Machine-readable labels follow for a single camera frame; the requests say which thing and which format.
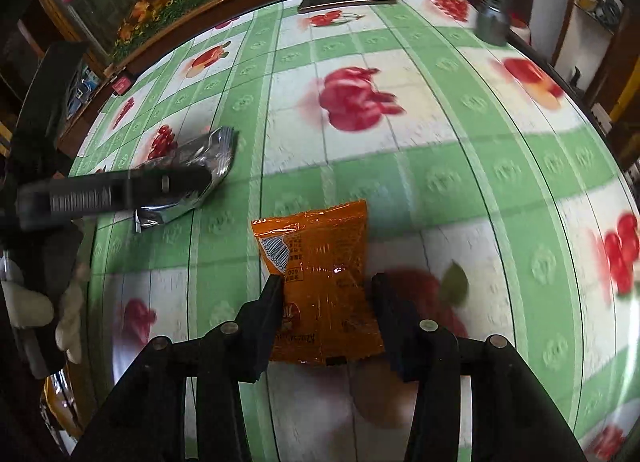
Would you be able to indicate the black mobile phone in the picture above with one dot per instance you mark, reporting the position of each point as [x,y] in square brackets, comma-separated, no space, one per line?
[347,0]

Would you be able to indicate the glossy orange snack packet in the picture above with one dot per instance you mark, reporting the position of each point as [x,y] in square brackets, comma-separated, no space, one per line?
[325,267]

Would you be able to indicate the green checked fruit tablecloth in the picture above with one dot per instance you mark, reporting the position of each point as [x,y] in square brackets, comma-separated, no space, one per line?
[400,167]

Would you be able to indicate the large silver foil packet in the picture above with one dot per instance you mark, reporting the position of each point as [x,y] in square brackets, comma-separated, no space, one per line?
[210,152]

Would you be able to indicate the small red box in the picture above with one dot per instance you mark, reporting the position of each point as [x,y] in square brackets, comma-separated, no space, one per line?
[121,86]

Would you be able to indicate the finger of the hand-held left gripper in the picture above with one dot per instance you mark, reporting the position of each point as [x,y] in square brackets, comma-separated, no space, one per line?
[115,189]

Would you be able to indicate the person's left hand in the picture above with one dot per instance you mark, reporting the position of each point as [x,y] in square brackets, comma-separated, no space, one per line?
[30,309]

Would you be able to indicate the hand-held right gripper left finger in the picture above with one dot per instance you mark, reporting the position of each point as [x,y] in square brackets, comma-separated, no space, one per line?
[265,327]

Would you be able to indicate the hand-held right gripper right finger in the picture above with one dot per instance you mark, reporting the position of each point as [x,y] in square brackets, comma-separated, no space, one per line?
[395,327]

